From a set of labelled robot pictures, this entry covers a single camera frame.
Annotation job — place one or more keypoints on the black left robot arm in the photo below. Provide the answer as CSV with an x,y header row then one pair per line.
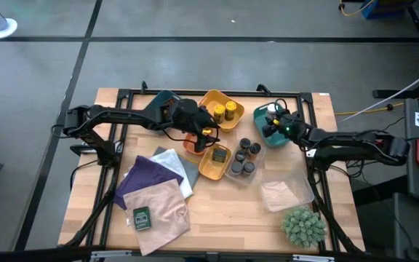
x,y
122,114

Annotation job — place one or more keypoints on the orange plastic bin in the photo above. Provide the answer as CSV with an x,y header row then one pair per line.
x,y
189,145

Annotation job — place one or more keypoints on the gray cloth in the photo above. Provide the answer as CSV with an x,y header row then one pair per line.
x,y
194,175

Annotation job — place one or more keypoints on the white round stand base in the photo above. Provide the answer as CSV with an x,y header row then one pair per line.
x,y
3,28

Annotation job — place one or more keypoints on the clear plastic bin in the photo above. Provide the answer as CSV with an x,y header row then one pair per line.
x,y
286,196
257,171

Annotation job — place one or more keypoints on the black aluminium table frame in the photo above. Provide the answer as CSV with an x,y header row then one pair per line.
x,y
231,92

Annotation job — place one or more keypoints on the green small card box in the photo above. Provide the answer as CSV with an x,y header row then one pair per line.
x,y
142,218

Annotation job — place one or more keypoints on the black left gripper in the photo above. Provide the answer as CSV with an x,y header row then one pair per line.
x,y
187,113

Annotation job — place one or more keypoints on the yellow lid spice jar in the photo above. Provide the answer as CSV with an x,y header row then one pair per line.
x,y
219,113
230,110

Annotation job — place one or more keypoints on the blue box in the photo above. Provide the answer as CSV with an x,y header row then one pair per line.
x,y
384,7

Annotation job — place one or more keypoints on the pink cloth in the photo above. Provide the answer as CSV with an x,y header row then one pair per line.
x,y
158,222

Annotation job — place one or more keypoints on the purple cloth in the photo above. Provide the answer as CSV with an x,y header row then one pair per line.
x,y
140,178

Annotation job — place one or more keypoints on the dark teal plastic bin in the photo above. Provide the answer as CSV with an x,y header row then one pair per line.
x,y
158,100

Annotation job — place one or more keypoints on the white cloth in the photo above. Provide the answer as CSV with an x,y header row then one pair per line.
x,y
171,163

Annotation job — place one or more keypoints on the black lid spice jar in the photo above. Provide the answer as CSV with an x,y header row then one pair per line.
x,y
245,142
236,167
240,155

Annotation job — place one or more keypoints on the large yellow plastic bin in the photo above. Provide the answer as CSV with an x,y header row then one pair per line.
x,y
209,105

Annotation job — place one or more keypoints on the green teal plastic bin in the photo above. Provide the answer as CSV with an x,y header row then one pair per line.
x,y
278,142

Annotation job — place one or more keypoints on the small yellow plastic bin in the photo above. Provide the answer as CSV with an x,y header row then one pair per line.
x,y
209,169

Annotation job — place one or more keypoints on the green artificial plant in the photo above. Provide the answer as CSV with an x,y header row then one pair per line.
x,y
304,226

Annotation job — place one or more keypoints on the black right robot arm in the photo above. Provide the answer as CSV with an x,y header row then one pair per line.
x,y
351,143

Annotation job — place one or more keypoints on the dark green spice tin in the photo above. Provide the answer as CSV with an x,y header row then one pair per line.
x,y
219,155

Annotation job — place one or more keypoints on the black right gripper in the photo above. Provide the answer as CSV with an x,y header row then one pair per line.
x,y
291,127

